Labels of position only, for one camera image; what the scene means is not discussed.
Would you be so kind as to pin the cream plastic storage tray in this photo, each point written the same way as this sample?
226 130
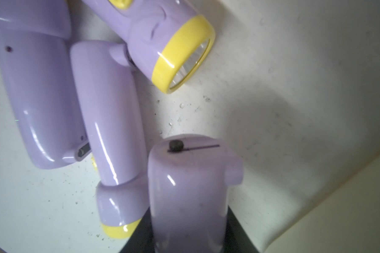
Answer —
347 221

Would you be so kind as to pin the large purple flashlight yellow rim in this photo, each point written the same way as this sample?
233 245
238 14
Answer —
36 69

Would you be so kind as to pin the short purple flashlight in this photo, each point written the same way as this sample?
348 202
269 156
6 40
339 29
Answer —
189 177

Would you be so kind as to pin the purple flashlight with yellow button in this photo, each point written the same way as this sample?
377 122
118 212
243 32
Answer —
166 40

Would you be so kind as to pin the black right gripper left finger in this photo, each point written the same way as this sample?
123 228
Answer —
142 239

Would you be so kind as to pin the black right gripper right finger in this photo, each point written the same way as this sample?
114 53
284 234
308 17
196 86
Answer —
236 239

